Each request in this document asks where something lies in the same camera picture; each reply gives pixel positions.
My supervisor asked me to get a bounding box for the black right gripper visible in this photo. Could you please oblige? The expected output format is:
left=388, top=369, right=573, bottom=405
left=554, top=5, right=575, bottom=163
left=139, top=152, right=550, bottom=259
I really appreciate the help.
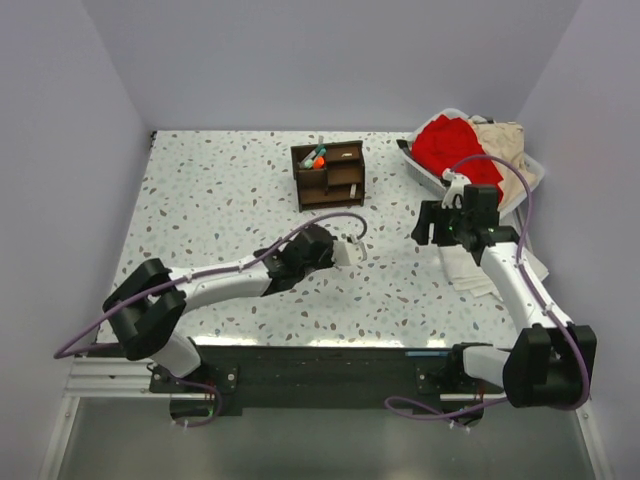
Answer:
left=410, top=201, right=471, bottom=248

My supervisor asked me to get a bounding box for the brown wooden desk organizer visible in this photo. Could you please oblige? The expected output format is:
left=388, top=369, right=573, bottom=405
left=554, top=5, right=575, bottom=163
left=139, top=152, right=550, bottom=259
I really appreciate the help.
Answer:
left=290, top=140, right=366, bottom=212

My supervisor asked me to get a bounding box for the orange highlighter marker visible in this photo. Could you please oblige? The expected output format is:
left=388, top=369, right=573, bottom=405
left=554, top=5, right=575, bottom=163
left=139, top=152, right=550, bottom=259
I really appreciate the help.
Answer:
left=312, top=156, right=325, bottom=169

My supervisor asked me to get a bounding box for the white green-capped pen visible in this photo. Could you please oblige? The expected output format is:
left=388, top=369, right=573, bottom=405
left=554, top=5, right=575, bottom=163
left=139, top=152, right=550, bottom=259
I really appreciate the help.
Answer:
left=300, top=146, right=321, bottom=164

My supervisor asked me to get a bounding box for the blue pen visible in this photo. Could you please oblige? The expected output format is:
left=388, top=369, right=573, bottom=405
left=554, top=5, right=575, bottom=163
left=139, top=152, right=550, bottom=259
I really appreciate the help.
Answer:
left=405, top=350, right=449, bottom=358

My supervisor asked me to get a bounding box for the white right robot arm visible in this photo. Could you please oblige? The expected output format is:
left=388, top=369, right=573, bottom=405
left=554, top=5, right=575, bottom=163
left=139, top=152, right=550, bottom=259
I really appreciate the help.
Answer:
left=411, top=185, right=597, bottom=410

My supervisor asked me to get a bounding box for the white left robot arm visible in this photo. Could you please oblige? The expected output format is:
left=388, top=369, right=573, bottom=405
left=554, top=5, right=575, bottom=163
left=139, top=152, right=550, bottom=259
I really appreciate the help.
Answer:
left=103, top=224, right=350, bottom=392

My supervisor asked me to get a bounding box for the white folded towel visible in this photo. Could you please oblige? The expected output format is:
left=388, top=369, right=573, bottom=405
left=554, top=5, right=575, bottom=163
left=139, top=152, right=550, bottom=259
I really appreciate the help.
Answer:
left=439, top=242, right=553, bottom=315

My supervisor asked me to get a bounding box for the red cloth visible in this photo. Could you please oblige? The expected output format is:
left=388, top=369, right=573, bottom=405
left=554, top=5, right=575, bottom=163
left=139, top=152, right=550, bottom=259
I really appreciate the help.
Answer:
left=411, top=115, right=502, bottom=186

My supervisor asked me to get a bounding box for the white plastic laundry basket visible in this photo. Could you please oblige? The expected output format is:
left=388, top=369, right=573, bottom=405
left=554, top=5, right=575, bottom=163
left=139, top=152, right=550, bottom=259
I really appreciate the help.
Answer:
left=399, top=108, right=545, bottom=215

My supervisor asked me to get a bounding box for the beige cloth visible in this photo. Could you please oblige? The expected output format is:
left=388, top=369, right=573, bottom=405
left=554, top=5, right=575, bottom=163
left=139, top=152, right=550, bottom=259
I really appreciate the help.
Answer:
left=467, top=115, right=541, bottom=212

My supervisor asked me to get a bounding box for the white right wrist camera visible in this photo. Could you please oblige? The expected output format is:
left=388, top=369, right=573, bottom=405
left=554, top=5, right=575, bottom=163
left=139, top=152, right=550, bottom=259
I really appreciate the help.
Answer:
left=441, top=169, right=471, bottom=209

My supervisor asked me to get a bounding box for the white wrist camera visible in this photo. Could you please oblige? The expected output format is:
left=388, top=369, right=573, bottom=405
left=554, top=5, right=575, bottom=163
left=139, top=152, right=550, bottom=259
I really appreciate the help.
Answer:
left=441, top=169, right=471, bottom=209
left=332, top=235, right=367, bottom=267

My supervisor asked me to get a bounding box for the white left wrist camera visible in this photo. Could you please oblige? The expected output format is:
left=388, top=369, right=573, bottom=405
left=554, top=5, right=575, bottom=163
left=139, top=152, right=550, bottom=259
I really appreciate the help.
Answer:
left=332, top=235, right=367, bottom=267

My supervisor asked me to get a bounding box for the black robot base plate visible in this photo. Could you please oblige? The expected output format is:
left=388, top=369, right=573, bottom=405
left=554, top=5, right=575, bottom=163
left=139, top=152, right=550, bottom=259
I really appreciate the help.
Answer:
left=145, top=346, right=501, bottom=428

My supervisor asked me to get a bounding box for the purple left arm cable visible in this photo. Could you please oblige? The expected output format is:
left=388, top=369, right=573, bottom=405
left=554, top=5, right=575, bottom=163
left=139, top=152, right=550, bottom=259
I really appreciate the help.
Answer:
left=53, top=213, right=369, bottom=427

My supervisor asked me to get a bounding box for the aluminium rail frame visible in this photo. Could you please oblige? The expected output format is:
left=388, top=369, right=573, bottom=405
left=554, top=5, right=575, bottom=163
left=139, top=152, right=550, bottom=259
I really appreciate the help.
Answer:
left=37, top=319, right=614, bottom=480

